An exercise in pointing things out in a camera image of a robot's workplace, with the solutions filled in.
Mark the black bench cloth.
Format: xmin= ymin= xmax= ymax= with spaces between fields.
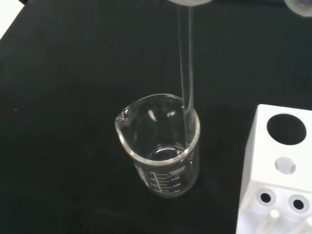
xmin=0 ymin=0 xmax=312 ymax=234

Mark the clear glass beaker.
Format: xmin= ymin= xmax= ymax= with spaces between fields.
xmin=114 ymin=93 xmax=201 ymax=200

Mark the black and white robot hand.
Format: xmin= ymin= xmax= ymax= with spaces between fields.
xmin=168 ymin=0 xmax=312 ymax=18

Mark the white test tube rack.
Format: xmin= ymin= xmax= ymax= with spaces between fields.
xmin=234 ymin=104 xmax=312 ymax=234

